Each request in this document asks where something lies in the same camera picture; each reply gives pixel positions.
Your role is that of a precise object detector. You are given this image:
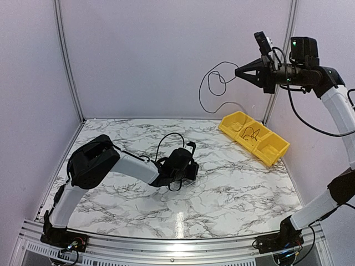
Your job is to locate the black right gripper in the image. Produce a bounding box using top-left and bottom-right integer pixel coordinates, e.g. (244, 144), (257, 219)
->
(235, 54), (308, 94)

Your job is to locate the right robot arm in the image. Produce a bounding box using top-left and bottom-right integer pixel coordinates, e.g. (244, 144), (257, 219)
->
(235, 32), (354, 252)

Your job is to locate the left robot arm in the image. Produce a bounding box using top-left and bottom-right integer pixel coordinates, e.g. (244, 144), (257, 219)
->
(42, 134), (199, 247)

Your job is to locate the yellow three-compartment bin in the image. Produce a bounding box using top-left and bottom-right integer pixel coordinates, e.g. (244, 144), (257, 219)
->
(219, 111), (290, 167)

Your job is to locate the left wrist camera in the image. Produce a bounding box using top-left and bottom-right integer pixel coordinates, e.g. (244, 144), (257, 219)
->
(185, 141), (196, 156)

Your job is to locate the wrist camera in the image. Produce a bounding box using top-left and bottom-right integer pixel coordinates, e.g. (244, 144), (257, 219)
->
(185, 141), (196, 156)
(254, 31), (272, 55)

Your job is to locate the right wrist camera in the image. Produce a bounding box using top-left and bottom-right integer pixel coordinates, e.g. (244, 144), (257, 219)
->
(254, 31), (272, 55)

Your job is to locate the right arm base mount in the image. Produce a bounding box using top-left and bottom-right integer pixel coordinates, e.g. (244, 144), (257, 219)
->
(252, 233), (304, 265)

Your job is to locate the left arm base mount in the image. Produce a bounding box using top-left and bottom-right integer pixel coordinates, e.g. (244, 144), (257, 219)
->
(40, 209), (89, 265)

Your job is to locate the aluminium front rail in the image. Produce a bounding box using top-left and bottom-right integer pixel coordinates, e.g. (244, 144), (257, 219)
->
(9, 220), (335, 265)

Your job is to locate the left aluminium corner post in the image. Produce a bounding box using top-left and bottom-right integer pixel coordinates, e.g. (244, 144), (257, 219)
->
(53, 0), (85, 123)

